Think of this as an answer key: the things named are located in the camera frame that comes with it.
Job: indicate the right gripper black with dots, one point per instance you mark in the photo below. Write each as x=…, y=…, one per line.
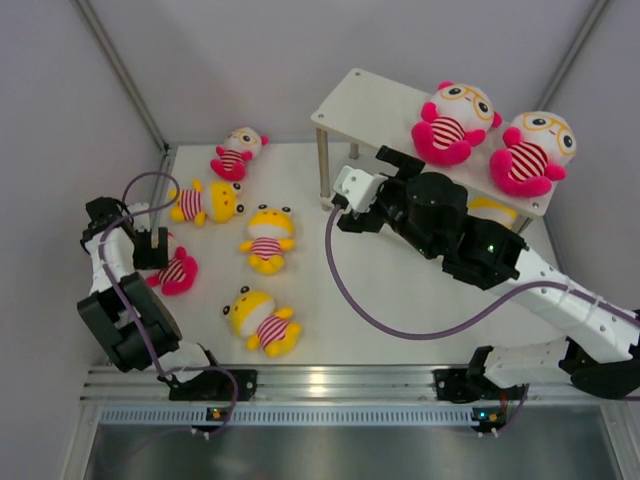
x=368, y=221

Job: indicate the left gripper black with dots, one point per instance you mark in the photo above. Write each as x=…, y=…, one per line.
x=154, y=258

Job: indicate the pink plush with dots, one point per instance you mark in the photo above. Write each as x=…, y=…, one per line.
x=179, y=276
x=455, y=120
x=538, y=146
x=239, y=148

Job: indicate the yellow plush sideways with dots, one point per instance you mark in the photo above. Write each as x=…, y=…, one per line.
x=217, y=201

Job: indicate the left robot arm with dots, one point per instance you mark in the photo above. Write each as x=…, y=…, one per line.
x=124, y=314

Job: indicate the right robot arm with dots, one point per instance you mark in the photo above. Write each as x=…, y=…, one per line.
x=598, y=348

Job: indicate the yellow plush under shelf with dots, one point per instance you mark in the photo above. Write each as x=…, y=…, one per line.
x=485, y=208

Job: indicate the white two-tier shelf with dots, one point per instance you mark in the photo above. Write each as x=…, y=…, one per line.
x=370, y=111

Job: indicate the yellow plush centre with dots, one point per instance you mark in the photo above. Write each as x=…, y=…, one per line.
x=270, y=235

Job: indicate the yellow plush front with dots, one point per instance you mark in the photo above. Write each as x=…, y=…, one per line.
x=260, y=323

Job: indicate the pink plush at table back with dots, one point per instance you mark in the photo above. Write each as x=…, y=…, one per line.
x=239, y=148

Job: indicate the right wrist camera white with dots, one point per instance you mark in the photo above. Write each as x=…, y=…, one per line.
x=358, y=187

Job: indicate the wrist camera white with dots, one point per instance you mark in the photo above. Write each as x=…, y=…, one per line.
x=358, y=187
x=141, y=217

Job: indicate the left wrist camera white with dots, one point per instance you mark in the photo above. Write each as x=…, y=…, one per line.
x=141, y=217

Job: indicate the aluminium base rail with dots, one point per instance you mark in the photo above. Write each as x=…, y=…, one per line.
x=399, y=395

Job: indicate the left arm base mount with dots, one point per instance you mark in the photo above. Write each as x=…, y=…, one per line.
x=235, y=384

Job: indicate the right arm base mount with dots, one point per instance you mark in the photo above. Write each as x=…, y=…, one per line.
x=459, y=386

